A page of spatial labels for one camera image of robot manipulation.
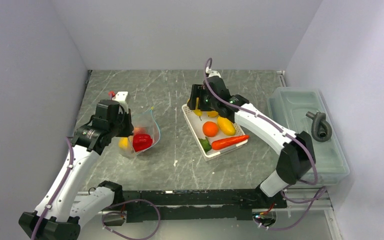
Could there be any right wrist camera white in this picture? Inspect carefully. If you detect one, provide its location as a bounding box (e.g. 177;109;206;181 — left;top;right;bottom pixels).
205;66;221;78

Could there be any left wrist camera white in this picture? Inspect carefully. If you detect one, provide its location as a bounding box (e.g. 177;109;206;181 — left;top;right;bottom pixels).
108;91;130;105

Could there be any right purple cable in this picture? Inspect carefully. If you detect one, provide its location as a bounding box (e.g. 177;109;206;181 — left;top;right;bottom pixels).
203;57;327;205

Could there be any purple cable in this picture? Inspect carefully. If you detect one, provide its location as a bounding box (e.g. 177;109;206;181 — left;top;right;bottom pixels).
203;57;327;205
30;136;76;240

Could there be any white perforated plastic basket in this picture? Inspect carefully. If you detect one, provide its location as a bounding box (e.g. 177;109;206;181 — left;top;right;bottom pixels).
181;104;249;161

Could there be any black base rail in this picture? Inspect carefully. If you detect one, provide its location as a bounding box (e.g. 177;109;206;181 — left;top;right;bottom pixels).
105;189;287;223

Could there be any clear zip top bag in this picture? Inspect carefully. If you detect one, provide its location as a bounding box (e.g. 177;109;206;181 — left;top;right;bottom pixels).
118;107;161;158

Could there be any orange fruit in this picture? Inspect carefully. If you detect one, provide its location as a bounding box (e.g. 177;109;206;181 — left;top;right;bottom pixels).
202;121;219;138

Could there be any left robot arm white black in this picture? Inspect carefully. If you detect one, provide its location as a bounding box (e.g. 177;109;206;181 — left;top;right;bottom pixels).
18;97;134;240

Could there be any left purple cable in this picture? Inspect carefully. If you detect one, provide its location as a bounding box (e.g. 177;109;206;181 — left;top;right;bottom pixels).
30;136;76;240

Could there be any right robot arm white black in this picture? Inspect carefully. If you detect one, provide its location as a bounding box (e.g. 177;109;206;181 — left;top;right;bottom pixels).
187;74;316;208

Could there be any yellow fruit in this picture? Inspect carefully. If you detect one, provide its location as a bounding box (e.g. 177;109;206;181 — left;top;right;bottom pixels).
193;98;203;120
206;110;219;118

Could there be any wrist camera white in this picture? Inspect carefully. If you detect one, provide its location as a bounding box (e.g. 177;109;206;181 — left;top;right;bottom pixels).
205;66;221;78
108;91;130;105

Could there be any grey corrugated hose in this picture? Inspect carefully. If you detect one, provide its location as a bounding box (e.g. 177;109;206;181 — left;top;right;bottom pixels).
305;111;333;143

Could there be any yellow lemon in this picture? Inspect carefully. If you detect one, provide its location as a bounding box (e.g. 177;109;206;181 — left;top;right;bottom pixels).
118;137;131;151

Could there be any green pepper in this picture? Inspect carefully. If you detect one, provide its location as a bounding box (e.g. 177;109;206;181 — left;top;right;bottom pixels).
198;137;212;153

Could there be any yellow mango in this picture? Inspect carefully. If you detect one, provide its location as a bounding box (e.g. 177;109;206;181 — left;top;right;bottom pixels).
216;116;236;136

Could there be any red bell pepper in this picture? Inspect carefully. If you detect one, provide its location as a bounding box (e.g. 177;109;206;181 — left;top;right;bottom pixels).
132;133;153;152

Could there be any clear plastic storage bin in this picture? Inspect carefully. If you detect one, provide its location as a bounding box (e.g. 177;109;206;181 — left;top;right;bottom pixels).
266;86;351;187

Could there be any orange carrot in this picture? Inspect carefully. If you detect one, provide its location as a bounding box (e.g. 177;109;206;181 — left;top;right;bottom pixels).
211;134;250;151

